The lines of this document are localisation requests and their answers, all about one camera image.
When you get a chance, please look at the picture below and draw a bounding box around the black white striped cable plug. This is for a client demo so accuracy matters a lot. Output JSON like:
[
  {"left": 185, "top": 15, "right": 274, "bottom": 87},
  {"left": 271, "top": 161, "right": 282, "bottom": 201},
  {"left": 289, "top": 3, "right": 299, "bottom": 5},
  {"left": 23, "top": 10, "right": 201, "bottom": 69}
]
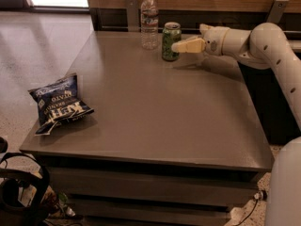
[{"left": 253, "top": 190, "right": 267, "bottom": 201}]

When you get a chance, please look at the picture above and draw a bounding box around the blue potato chip bag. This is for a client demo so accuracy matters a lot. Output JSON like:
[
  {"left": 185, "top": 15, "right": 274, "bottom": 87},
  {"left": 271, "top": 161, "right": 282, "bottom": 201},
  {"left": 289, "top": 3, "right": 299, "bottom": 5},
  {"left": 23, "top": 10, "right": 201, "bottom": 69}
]
[{"left": 29, "top": 73, "right": 94, "bottom": 136}]

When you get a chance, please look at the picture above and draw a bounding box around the grey table drawer unit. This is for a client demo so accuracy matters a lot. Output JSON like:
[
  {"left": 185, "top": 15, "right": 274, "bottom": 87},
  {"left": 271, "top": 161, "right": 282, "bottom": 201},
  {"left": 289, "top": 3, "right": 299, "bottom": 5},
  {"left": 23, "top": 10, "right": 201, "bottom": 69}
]
[{"left": 39, "top": 155, "right": 259, "bottom": 226}]

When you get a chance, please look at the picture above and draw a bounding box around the clear plastic water bottle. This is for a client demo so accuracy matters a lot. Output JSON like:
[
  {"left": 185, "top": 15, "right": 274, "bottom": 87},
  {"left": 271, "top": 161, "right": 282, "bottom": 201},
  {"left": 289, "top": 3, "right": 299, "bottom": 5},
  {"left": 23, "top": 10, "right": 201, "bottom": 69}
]
[{"left": 140, "top": 0, "right": 159, "bottom": 50}]

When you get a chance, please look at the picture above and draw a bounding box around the green soda can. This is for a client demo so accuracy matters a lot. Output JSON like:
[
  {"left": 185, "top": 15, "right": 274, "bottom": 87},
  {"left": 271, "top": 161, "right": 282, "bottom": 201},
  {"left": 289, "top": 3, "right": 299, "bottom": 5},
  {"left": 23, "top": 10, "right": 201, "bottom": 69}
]
[{"left": 162, "top": 22, "right": 182, "bottom": 61}]

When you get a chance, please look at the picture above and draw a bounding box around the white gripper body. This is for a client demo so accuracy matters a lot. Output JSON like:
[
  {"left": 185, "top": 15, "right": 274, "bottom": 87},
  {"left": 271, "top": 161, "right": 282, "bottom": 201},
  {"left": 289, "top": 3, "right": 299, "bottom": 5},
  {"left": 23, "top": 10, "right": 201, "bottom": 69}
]
[{"left": 202, "top": 26, "right": 229, "bottom": 56}]

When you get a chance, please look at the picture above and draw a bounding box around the metal wall bracket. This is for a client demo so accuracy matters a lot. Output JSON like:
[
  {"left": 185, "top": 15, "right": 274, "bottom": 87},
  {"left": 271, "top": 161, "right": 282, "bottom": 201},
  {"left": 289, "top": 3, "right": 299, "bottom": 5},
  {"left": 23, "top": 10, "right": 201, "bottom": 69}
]
[
  {"left": 125, "top": 0, "right": 139, "bottom": 32},
  {"left": 266, "top": 0, "right": 289, "bottom": 24}
]

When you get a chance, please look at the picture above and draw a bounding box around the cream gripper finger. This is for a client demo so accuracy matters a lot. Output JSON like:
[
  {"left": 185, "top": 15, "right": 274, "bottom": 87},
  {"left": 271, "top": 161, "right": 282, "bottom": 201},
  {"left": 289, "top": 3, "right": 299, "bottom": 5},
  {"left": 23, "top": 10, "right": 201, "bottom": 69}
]
[
  {"left": 171, "top": 37, "right": 206, "bottom": 53},
  {"left": 199, "top": 24, "right": 213, "bottom": 35}
]

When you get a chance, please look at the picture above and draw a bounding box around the black bag with straps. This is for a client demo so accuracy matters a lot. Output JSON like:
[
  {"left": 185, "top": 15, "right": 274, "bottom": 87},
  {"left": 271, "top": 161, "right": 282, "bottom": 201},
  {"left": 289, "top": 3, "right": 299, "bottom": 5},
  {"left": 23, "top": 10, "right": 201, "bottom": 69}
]
[{"left": 0, "top": 153, "right": 50, "bottom": 226}]

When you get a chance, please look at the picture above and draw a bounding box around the left metal wall bracket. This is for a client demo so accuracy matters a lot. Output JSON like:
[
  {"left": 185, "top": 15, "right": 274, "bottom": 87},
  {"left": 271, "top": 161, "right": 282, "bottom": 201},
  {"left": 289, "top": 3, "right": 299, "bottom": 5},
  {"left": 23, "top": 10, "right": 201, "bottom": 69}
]
[{"left": 125, "top": 0, "right": 139, "bottom": 32}]

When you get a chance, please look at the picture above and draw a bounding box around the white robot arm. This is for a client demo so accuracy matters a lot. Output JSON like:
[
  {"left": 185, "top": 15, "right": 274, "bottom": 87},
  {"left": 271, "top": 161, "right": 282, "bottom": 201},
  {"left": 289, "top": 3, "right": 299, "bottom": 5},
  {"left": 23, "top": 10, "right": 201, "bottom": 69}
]
[{"left": 171, "top": 23, "right": 301, "bottom": 226}]

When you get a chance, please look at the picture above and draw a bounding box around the right metal wall bracket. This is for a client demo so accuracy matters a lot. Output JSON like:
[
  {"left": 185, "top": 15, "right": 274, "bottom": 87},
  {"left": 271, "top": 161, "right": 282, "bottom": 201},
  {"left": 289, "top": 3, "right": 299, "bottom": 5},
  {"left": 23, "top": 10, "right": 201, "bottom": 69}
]
[{"left": 266, "top": 0, "right": 289, "bottom": 24}]

